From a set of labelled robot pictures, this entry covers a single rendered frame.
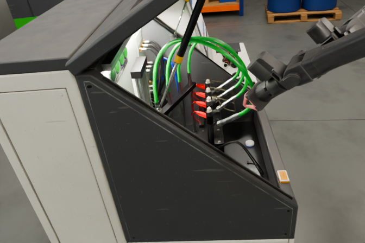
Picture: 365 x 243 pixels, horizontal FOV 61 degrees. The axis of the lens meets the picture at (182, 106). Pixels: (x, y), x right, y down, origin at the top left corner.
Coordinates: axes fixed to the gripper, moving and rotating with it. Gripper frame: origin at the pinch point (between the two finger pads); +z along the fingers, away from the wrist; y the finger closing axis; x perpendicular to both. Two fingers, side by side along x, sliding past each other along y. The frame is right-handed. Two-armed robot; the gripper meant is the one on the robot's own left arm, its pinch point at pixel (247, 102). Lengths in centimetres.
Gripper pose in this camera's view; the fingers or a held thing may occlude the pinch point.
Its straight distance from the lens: 105.3
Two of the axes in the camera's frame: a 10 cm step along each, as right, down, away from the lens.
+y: -6.7, 6.0, -4.4
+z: -3.3, 3.0, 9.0
